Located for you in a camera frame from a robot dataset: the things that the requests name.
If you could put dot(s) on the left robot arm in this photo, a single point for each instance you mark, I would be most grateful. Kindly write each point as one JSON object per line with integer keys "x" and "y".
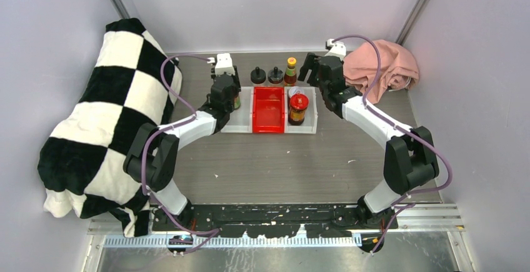
{"x": 151, "y": 159}

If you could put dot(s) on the yellow cap sauce bottle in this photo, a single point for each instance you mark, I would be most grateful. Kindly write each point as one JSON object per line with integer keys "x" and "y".
{"x": 237, "y": 101}
{"x": 290, "y": 74}

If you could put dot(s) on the right white plastic bin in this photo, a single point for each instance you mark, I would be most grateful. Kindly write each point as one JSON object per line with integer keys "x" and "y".
{"x": 309, "y": 126}

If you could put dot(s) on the black white checkered blanket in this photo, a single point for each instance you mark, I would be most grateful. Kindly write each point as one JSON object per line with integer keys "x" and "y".
{"x": 81, "y": 163}

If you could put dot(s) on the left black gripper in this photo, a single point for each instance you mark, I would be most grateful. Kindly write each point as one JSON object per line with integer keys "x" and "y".
{"x": 235, "y": 82}

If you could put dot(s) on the black lid white seasoning jar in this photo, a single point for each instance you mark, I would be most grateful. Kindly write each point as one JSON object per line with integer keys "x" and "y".
{"x": 258, "y": 77}

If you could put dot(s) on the white lid brown sauce jar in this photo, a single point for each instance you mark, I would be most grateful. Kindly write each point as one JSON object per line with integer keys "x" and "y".
{"x": 292, "y": 91}

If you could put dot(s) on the pink cloth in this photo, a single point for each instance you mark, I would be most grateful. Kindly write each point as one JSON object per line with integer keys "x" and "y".
{"x": 399, "y": 69}

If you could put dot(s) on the grey lid seasoning jar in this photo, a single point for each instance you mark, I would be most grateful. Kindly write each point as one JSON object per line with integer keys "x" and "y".
{"x": 275, "y": 77}

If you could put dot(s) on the red plastic bin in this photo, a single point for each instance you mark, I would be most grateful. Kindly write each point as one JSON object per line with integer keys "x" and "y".
{"x": 268, "y": 110}

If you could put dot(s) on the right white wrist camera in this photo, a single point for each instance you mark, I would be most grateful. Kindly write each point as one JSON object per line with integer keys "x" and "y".
{"x": 335, "y": 49}

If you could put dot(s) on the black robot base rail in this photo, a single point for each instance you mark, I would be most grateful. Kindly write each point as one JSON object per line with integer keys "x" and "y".
{"x": 320, "y": 220}

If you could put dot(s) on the left white plastic bin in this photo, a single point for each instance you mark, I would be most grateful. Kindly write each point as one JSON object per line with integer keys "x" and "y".
{"x": 240, "y": 120}

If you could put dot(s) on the white plastic bin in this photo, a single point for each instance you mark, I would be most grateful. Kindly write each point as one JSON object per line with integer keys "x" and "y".
{"x": 309, "y": 126}
{"x": 240, "y": 120}

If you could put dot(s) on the red lid chili sauce jar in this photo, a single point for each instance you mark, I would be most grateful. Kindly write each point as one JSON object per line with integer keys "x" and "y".
{"x": 298, "y": 105}

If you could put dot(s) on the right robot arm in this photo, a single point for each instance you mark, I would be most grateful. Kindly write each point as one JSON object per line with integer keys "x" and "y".
{"x": 408, "y": 163}

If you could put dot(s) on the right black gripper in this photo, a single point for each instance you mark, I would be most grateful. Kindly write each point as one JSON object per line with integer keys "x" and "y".
{"x": 312, "y": 62}

